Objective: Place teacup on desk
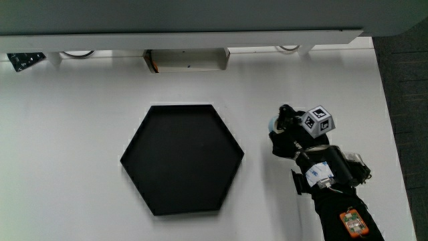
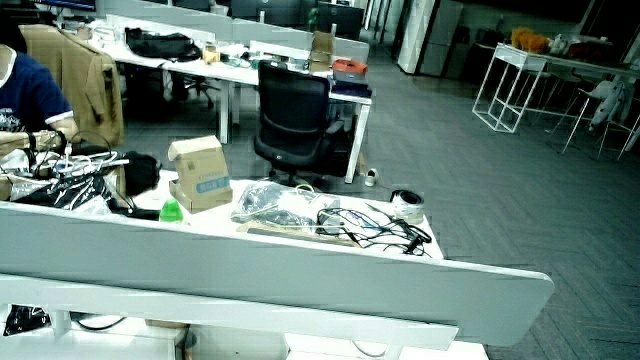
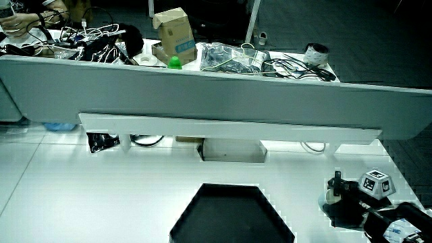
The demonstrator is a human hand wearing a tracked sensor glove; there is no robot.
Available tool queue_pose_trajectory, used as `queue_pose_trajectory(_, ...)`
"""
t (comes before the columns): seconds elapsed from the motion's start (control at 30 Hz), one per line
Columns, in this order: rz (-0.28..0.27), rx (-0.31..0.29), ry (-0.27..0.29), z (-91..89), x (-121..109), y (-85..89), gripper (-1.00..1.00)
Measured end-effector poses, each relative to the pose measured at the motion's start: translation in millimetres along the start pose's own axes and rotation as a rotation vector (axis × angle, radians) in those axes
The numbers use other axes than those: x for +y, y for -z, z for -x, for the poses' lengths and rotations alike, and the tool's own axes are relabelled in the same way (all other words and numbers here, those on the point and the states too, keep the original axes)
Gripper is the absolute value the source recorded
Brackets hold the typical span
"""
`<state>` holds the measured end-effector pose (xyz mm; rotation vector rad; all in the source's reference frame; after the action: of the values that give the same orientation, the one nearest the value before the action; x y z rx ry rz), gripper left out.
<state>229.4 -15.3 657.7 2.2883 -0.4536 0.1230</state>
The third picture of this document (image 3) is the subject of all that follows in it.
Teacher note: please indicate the white shoe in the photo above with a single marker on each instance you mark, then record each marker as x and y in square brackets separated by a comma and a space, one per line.
[262, 38]

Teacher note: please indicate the person's right hand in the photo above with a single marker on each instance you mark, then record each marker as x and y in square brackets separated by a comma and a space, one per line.
[347, 206]

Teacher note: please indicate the white desk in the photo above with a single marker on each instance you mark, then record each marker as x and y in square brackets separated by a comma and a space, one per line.
[101, 195]

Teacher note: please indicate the black plastic bag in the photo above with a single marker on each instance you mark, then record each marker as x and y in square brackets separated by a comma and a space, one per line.
[101, 141]

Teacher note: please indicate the person's right forearm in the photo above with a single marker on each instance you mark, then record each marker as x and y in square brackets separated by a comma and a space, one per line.
[405, 219]

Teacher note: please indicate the cardboard box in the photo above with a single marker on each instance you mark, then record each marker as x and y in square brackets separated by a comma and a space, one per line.
[175, 35]

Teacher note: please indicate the white pole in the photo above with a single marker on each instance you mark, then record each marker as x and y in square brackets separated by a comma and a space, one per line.
[253, 20]

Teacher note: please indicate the blue object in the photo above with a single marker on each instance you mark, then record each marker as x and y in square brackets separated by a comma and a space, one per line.
[59, 126]

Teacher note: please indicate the white and black tape roll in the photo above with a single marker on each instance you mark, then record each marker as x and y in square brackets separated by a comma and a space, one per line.
[315, 55]

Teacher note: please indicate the grey desk partition panel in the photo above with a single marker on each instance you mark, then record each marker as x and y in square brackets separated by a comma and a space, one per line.
[216, 98]

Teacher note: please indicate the white teacup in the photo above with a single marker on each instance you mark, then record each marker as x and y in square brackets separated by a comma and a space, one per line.
[326, 200]

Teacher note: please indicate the green bottle cap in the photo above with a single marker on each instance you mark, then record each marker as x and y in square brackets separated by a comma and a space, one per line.
[175, 63]

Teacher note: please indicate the black hexagonal tray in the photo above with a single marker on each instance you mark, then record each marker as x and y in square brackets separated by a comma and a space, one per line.
[231, 216]

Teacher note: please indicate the clear plastic bag of parts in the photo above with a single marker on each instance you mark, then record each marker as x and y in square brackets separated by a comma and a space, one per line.
[224, 59]

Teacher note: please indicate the white desk shelf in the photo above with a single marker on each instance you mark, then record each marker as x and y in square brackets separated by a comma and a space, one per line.
[219, 128]

